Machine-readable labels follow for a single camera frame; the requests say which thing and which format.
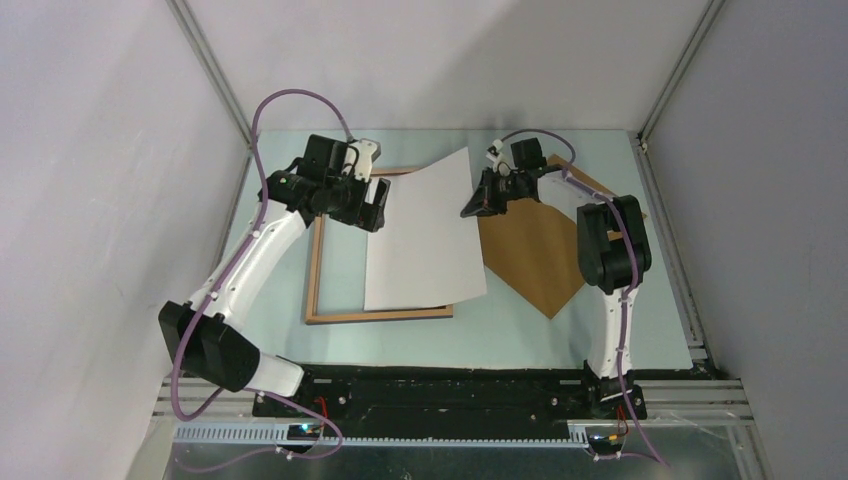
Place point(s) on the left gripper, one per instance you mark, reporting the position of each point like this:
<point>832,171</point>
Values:
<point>366,215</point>

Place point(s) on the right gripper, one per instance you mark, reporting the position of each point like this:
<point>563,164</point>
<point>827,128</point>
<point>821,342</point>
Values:
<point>484,202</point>

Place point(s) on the brown backing board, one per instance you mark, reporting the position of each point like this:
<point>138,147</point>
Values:
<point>532,249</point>

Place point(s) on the beach photo print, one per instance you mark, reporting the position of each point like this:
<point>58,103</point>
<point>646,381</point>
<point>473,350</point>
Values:
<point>426,254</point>

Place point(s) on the wooden picture frame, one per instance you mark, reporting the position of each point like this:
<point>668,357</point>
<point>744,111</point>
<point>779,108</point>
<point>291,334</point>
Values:
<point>314,318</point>

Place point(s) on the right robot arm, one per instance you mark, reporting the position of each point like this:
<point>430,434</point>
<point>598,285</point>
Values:
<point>612,248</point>

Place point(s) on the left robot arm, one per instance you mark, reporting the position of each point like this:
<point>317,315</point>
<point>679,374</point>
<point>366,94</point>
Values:
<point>204,334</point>

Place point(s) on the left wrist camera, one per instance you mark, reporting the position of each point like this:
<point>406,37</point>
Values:
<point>360,156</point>

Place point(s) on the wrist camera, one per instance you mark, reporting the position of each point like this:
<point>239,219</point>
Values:
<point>360,156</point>
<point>494,153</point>

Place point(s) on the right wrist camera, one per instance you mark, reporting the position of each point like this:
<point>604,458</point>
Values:
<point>494,153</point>

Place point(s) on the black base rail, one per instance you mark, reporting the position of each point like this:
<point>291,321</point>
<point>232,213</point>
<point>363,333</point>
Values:
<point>433,404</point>

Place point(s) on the aluminium base frame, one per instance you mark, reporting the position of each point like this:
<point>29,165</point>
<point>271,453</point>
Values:
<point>694,429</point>

